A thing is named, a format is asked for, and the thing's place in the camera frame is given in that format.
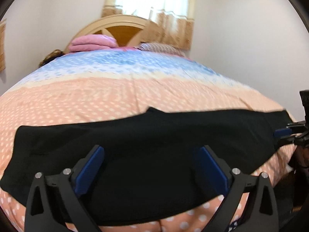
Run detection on black pants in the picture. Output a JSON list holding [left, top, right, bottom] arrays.
[[1, 108, 291, 226]]

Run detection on person's right hand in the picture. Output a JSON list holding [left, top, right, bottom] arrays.
[[289, 146, 308, 173]]

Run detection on brown patterned cushion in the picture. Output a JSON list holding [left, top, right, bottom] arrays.
[[39, 49, 65, 68]]

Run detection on pink folded blanket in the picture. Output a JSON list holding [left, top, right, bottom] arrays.
[[68, 34, 119, 52]]

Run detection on striped pillow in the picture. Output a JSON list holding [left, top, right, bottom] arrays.
[[137, 43, 186, 57]]

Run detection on cream wooden headboard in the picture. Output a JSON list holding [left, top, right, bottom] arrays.
[[66, 14, 158, 48]]

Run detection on beige curtain behind bed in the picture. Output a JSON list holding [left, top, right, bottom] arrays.
[[102, 0, 196, 50]]

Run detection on beige curtain side window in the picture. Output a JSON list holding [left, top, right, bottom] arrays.
[[0, 19, 6, 73]]

